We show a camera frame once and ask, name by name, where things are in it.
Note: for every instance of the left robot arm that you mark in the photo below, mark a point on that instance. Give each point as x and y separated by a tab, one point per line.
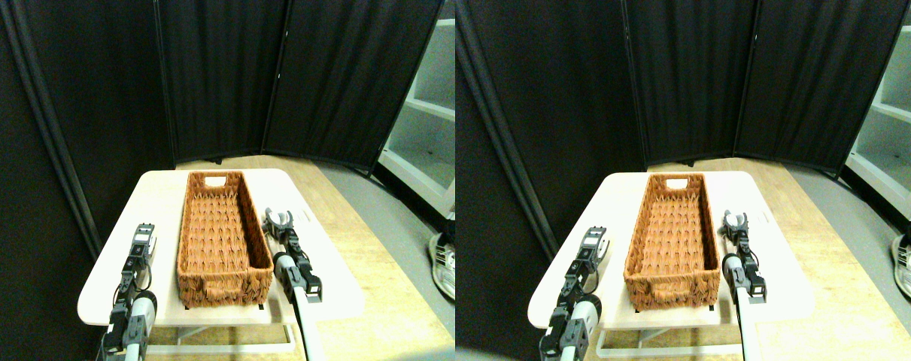
143	304
587	308

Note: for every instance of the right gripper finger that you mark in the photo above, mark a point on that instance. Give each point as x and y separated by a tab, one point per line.
287	222
728	227
271	225
742	224

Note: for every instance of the black curtain stand pole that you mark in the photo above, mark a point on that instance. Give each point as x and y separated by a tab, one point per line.
510	150
44	113

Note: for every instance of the white shelf unit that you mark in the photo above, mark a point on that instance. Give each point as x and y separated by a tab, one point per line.
429	109
906	116

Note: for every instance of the brown wicker basket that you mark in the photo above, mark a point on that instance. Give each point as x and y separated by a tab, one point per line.
188	295
636	295

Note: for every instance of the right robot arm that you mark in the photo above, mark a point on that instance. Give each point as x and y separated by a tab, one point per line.
283	269
732	271

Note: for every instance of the white low table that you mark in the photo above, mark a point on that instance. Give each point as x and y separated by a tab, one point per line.
274	188
733	186

